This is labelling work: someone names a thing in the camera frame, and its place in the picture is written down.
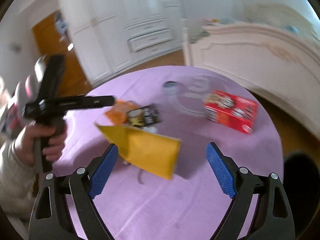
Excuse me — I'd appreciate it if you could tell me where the wooden door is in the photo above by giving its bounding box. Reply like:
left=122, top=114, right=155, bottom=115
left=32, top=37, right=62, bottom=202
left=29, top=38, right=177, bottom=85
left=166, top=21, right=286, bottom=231
left=32, top=10, right=92, bottom=97

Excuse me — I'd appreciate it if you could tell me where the white bed frame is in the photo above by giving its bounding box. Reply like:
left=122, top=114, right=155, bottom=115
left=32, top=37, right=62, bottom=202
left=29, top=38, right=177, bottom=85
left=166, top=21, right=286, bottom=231
left=182, top=19, right=319, bottom=138

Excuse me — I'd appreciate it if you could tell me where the black round trash bin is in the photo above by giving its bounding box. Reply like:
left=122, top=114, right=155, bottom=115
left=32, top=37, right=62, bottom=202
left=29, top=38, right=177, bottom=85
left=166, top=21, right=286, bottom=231
left=283, top=151, right=319, bottom=239

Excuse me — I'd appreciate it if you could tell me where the black gold snack packet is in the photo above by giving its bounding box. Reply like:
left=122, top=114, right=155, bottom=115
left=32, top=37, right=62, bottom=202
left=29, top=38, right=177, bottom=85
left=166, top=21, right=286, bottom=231
left=126, top=103, right=162, bottom=128

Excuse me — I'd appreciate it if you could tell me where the white wardrobe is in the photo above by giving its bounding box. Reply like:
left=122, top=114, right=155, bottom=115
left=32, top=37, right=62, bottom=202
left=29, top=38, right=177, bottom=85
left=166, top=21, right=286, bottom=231
left=59, top=0, right=182, bottom=86

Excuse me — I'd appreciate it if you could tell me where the person's left hand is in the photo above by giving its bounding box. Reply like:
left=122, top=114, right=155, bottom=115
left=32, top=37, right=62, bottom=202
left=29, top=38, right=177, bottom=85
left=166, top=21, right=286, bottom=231
left=15, top=123, right=68, bottom=168

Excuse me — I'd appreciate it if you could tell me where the yellow envelope bag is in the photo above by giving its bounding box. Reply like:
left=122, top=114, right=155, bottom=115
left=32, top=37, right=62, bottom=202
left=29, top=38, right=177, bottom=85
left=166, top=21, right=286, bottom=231
left=96, top=125, right=181, bottom=180

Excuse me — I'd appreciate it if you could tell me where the orange snack packet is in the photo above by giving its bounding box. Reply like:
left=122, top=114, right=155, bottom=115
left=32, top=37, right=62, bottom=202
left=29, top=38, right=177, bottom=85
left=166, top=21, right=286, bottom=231
left=104, top=100, right=138, bottom=125

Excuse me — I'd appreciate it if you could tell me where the person's left forearm sleeve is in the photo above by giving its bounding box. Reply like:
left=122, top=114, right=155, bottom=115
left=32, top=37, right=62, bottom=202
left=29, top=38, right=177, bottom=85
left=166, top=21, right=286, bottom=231
left=1, top=140, right=35, bottom=219

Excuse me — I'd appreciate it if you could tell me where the purple tablecloth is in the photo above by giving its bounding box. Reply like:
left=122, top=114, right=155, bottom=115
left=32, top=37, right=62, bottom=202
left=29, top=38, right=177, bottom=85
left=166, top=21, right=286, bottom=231
left=52, top=65, right=284, bottom=240

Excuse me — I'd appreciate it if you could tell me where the red milk carton box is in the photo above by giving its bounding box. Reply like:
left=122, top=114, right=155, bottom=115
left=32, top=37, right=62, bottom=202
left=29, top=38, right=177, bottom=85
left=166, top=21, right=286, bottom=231
left=203, top=90, right=258, bottom=134

